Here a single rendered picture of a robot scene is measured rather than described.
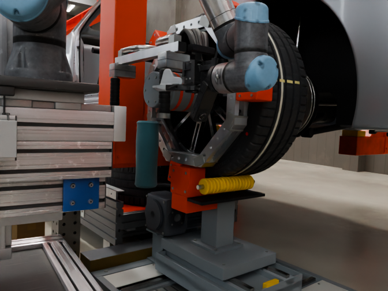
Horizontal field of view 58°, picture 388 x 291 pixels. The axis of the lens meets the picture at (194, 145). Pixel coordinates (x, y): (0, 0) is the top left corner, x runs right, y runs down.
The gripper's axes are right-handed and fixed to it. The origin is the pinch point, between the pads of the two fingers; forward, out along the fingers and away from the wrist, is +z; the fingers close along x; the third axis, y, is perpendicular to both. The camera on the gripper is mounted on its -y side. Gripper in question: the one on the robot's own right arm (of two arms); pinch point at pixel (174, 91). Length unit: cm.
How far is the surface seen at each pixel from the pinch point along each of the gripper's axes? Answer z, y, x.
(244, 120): -4.8, -8.0, -25.2
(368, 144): 59, -26, -251
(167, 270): 33, -71, -21
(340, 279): 0, -85, -103
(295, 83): -10.7, 5.2, -44.1
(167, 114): 3.1, -6.8, 0.2
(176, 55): 2.6, 11.1, -2.7
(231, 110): -2.1, -4.8, -21.6
